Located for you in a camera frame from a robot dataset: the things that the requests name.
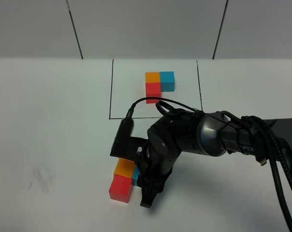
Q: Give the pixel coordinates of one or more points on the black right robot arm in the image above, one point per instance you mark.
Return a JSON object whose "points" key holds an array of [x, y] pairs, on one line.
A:
{"points": [[213, 135]]}

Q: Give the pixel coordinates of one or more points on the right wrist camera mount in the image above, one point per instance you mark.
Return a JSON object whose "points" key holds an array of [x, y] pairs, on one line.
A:
{"points": [[125, 146]]}

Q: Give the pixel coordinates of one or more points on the blue template block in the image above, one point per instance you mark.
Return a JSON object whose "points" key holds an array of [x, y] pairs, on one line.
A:
{"points": [[167, 80]]}

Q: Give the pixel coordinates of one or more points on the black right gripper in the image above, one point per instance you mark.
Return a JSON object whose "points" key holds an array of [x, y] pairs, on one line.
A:
{"points": [[167, 138]]}

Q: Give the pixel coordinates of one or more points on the orange template block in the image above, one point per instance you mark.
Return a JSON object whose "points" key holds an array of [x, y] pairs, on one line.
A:
{"points": [[152, 77]]}

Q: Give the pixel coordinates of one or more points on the red template block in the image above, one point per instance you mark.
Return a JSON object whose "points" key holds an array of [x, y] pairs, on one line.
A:
{"points": [[153, 90]]}

